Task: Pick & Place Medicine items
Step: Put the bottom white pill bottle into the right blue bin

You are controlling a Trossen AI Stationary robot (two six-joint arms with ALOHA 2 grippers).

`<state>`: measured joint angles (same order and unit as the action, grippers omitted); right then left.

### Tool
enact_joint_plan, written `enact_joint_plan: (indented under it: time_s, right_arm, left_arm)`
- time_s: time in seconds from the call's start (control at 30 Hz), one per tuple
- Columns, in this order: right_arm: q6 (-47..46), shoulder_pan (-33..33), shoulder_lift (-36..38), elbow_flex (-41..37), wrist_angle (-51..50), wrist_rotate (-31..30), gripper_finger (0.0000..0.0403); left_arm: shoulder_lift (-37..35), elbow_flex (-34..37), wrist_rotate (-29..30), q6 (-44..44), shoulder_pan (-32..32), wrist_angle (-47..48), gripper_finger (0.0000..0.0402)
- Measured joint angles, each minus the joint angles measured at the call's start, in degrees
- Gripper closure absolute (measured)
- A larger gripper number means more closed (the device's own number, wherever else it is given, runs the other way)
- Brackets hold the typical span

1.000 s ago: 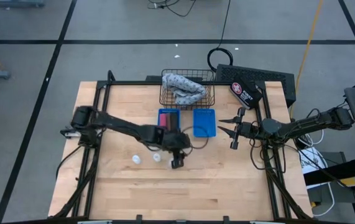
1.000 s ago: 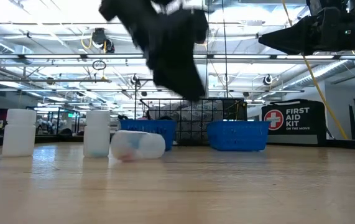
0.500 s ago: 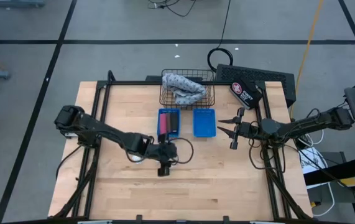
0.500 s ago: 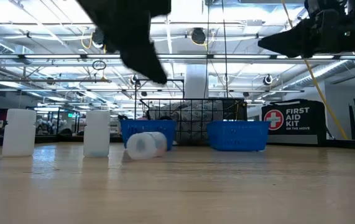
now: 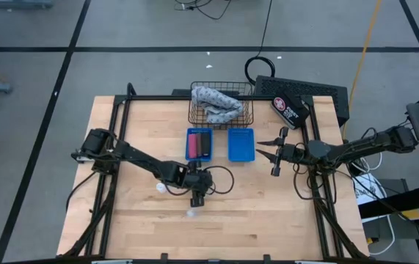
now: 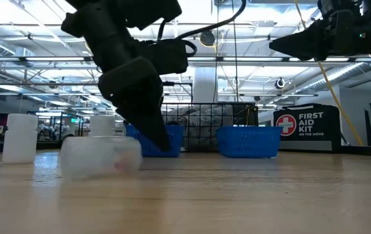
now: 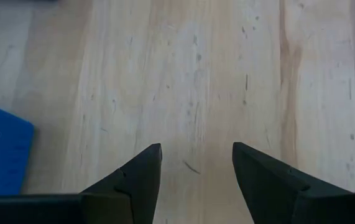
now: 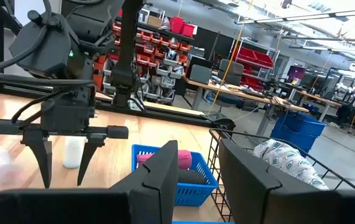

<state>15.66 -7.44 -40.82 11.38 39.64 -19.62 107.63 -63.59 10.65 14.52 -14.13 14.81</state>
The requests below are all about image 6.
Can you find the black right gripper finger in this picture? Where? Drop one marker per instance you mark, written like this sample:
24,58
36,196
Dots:
305,42

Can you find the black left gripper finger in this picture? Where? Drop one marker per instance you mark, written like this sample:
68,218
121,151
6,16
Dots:
136,97

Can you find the grey patterned cloth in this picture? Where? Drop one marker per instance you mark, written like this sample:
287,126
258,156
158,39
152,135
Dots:
201,123

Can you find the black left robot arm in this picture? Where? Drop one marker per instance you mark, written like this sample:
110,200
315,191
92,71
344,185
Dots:
146,13

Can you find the blue slotted plastic basket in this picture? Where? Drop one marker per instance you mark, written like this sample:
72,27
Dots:
177,136
248,143

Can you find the black first aid kit bag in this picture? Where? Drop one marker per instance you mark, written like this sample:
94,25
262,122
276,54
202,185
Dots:
312,130

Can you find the black flat monitor screen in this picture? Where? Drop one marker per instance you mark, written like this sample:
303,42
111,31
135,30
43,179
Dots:
242,115

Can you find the black tubular rack frame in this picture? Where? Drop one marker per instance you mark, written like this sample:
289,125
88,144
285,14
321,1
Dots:
169,84

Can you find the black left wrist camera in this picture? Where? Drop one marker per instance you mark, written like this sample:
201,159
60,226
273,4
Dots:
169,57

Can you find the black metal table frame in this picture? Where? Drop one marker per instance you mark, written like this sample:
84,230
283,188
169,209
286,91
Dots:
367,151

